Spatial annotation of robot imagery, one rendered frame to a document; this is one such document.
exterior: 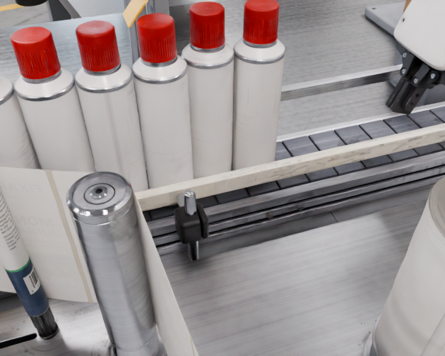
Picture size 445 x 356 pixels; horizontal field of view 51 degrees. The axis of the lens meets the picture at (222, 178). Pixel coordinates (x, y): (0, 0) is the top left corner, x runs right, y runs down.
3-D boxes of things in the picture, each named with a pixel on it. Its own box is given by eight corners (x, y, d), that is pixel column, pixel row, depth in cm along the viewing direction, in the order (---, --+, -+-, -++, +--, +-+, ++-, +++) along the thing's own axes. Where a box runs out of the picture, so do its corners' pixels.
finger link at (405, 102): (417, 59, 55) (388, 109, 58) (435, 73, 52) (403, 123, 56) (436, 64, 56) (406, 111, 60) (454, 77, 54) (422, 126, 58)
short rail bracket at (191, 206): (184, 282, 51) (178, 205, 43) (178, 262, 53) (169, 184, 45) (212, 275, 52) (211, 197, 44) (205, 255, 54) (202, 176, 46)
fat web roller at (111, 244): (114, 386, 38) (61, 227, 25) (106, 336, 41) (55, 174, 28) (170, 368, 39) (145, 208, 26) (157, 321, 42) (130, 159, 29)
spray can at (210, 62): (189, 191, 55) (178, 20, 41) (188, 162, 58) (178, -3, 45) (234, 188, 55) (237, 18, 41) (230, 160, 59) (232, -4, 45)
